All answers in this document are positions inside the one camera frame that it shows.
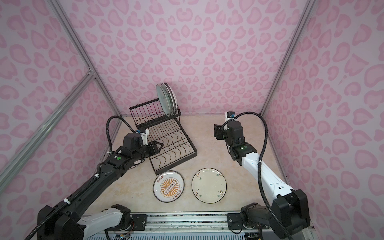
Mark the black wire dish rack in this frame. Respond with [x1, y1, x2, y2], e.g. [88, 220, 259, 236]
[130, 99, 198, 175]

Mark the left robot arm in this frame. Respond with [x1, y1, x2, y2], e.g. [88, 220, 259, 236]
[26, 141, 164, 240]

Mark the light blue flower plate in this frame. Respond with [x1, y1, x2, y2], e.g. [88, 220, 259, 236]
[156, 85, 170, 117]

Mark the cream floral rim plate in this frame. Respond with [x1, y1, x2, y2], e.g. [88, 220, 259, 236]
[192, 168, 227, 204]

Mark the white plate quatrefoil emblem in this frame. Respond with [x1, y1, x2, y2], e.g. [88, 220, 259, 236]
[161, 83, 176, 116]

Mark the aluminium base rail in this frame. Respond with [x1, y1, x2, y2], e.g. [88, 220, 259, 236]
[77, 209, 316, 240]

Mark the dark green rim plate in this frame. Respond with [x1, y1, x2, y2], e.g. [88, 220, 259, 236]
[164, 83, 178, 115]

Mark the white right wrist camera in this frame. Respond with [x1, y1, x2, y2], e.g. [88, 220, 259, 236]
[225, 112, 236, 122]

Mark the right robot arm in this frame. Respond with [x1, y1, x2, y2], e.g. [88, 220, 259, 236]
[214, 121, 311, 239]

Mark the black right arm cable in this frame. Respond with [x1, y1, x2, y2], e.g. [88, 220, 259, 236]
[221, 111, 295, 240]

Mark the orange sunburst plate centre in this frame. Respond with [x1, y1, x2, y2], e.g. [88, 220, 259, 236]
[153, 171, 185, 203]

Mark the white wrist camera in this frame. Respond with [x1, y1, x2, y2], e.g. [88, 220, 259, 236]
[225, 112, 236, 122]
[136, 129, 150, 146]

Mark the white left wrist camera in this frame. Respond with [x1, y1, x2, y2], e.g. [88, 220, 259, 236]
[136, 129, 150, 146]

